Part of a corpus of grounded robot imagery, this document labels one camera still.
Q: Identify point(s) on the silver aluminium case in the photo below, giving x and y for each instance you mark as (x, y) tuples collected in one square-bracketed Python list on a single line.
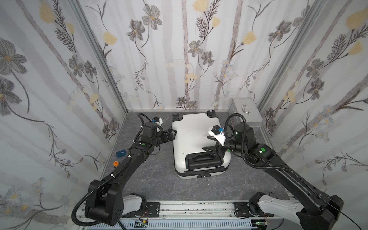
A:
[(248, 109)]

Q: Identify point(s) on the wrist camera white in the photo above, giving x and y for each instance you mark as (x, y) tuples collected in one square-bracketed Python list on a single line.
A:
[(158, 121), (218, 134)]

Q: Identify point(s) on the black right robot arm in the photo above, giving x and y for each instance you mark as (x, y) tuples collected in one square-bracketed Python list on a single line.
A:
[(313, 210)]

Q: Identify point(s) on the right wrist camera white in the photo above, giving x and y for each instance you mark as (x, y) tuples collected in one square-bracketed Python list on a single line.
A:
[(218, 134)]

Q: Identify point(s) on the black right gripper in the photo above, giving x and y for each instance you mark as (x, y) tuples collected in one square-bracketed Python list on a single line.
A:
[(217, 147)]

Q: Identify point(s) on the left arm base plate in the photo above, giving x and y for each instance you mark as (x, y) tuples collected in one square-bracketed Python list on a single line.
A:
[(148, 210)]

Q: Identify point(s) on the white slotted cable duct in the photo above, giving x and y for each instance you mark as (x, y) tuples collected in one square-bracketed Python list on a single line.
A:
[(196, 224)]

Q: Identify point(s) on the blue pill box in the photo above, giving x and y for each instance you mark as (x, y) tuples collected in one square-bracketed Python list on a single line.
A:
[(121, 153)]

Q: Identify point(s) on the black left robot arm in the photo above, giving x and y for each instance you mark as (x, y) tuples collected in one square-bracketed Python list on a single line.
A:
[(104, 202)]

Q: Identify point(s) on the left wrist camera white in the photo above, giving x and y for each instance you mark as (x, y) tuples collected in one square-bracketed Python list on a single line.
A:
[(158, 121)]

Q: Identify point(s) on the aluminium mounting rail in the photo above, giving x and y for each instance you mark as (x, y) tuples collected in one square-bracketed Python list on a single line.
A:
[(189, 209)]

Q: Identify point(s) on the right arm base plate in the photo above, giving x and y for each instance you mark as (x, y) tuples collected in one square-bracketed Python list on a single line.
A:
[(244, 209)]

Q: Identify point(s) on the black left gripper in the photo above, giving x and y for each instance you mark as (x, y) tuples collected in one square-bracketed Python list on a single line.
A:
[(166, 136)]

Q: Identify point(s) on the white hard-shell suitcase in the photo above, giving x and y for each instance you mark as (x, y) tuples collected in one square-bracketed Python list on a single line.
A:
[(190, 161)]

